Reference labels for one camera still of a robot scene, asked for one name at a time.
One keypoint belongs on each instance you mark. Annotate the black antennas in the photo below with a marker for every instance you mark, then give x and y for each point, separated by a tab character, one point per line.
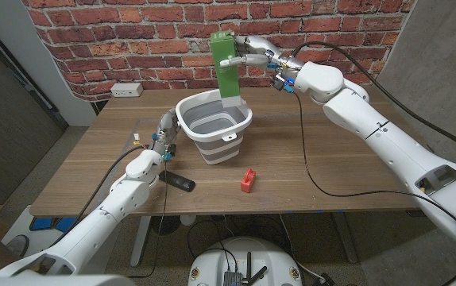
256	275

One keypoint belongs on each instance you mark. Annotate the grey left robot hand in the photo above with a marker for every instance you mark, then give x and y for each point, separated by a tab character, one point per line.
166	131

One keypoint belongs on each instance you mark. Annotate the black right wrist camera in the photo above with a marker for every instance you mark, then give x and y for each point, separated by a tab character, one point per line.
280	82

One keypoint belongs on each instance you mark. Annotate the small red block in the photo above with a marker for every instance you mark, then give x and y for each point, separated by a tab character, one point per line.
247	182

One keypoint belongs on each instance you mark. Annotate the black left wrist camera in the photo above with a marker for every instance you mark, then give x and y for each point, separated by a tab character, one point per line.
172	149

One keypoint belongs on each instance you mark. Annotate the red brick printed backdrop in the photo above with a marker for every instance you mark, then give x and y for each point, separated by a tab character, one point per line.
132	43

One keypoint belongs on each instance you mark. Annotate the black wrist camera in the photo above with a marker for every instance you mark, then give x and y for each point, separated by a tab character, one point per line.
172	149
280	82

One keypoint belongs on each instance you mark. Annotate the white power outlet box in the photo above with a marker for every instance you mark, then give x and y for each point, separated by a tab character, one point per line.
126	90

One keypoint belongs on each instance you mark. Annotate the green straws box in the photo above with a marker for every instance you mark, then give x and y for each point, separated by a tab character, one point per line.
226	77

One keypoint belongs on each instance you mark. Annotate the blue white floor object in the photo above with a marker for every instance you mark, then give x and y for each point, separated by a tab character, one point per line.
43	223

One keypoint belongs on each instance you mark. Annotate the black remote control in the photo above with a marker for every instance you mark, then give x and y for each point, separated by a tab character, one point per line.
178	182

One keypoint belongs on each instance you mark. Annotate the white grey collapsible bucket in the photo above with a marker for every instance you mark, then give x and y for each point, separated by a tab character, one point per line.
216	147

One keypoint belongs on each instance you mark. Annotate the grey table leg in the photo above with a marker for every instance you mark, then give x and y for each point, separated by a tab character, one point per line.
345	238

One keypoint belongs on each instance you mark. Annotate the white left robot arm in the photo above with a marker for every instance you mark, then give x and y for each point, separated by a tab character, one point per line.
101	218

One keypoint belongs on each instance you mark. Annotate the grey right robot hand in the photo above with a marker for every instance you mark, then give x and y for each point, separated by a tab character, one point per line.
260	51

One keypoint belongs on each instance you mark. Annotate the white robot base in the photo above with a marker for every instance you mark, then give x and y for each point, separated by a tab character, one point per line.
212	262

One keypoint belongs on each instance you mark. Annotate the white table leg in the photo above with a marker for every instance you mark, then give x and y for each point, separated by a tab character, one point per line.
140	238

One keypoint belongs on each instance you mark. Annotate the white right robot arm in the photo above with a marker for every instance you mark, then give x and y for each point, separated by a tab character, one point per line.
387	135

